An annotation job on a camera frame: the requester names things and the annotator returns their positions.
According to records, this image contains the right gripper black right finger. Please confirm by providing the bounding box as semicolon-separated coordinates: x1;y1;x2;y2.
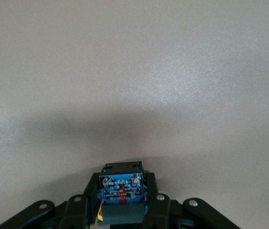
144;171;241;229

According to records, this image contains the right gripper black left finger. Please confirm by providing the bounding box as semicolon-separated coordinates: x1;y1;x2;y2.
0;173;102;229

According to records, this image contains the brown table cover sheet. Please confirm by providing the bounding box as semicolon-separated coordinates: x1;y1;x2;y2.
0;0;269;229

